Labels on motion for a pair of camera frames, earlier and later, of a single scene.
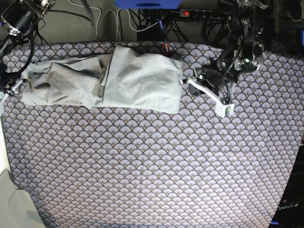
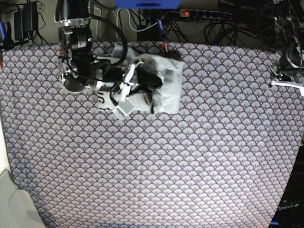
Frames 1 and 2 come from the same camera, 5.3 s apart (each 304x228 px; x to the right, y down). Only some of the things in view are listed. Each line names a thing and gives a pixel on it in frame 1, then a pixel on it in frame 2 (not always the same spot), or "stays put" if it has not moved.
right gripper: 214,75 → 287,77
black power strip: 204,14 stays put
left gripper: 8,82 → 117,78
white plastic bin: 17,210 stays put
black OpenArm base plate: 290,213 stays put
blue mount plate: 149,4 stays put
